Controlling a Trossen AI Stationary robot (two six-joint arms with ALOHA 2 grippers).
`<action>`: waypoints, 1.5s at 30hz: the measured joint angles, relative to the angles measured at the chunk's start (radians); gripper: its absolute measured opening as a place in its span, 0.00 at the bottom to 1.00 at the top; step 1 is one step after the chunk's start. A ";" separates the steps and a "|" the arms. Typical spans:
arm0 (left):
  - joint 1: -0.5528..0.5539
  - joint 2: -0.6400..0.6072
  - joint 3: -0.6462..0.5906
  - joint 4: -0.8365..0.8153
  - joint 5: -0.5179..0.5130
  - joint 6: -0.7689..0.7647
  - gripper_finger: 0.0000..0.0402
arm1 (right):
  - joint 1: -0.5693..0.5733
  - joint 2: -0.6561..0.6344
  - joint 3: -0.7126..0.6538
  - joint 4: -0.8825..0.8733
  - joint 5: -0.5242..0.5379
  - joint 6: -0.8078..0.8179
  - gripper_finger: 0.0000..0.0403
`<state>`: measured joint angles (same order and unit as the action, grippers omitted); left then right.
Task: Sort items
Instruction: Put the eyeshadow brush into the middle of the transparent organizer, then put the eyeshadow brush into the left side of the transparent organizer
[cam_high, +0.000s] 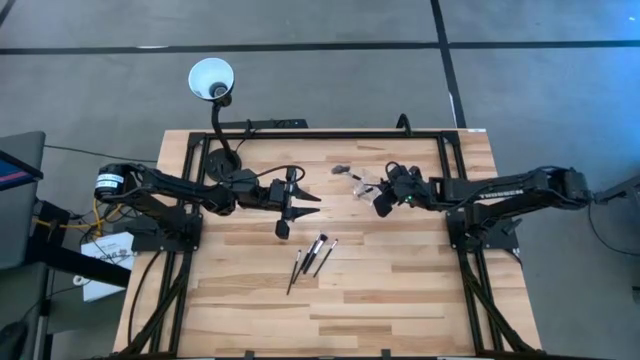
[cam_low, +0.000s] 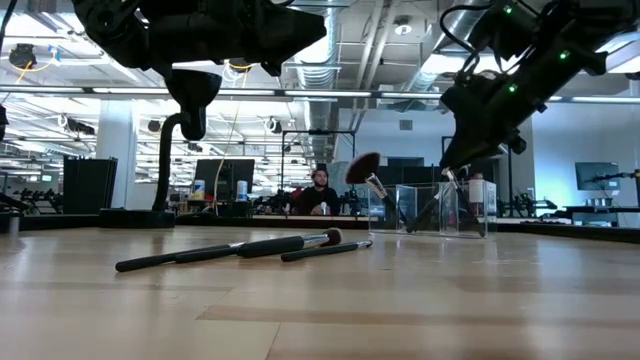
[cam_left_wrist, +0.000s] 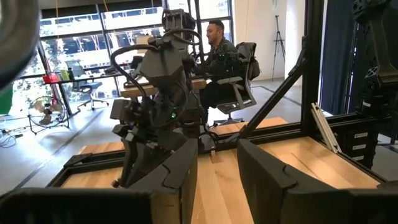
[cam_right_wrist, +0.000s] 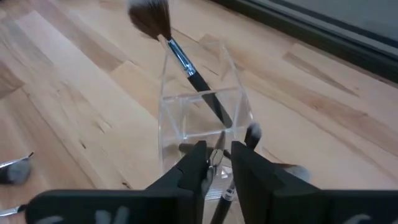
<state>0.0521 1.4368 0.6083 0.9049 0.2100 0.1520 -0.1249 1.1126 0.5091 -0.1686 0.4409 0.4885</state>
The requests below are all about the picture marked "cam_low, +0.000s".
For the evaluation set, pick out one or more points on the black rack frame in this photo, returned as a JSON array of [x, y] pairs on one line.
[[320, 132]]

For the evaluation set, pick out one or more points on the silver ceiling duct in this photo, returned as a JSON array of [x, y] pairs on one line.
[[320, 75]]

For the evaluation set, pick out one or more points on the black fan makeup brush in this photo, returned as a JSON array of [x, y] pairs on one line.
[[362, 167]]

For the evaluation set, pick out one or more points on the thin black makeup brush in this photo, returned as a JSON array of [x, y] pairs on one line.
[[470, 210], [425, 212], [150, 261], [210, 255], [320, 251]]

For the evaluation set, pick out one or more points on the black workbench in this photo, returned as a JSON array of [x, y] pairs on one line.
[[600, 210]]

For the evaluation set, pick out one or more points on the black makeup brushes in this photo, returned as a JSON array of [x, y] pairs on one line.
[[430, 227]]

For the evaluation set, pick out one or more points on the black monitor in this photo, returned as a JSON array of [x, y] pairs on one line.
[[225, 175]]

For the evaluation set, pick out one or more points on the white wipes canister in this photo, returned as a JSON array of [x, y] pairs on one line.
[[198, 190], [242, 191], [476, 191]]

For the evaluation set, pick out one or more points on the black cabinet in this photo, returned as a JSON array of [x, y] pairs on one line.
[[90, 185]]

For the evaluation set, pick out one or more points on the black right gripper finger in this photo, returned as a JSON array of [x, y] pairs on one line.
[[475, 150]]

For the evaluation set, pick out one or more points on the black aluminium table frame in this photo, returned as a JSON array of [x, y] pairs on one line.
[[60, 221]]

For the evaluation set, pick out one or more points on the wall-mounted monitor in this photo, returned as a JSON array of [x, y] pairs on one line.
[[597, 175]]

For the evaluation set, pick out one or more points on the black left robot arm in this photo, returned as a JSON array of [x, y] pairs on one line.
[[110, 30]]

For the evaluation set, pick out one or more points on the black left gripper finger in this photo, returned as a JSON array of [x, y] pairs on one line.
[[300, 32]]

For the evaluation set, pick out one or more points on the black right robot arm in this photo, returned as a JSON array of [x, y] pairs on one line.
[[575, 30]]

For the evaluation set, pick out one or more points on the person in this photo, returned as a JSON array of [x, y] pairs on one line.
[[317, 197]]

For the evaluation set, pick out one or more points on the black ceiling device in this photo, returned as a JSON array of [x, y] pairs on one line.
[[22, 55]]

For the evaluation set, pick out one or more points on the thick black makeup brush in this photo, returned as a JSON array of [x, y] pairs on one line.
[[272, 246]]

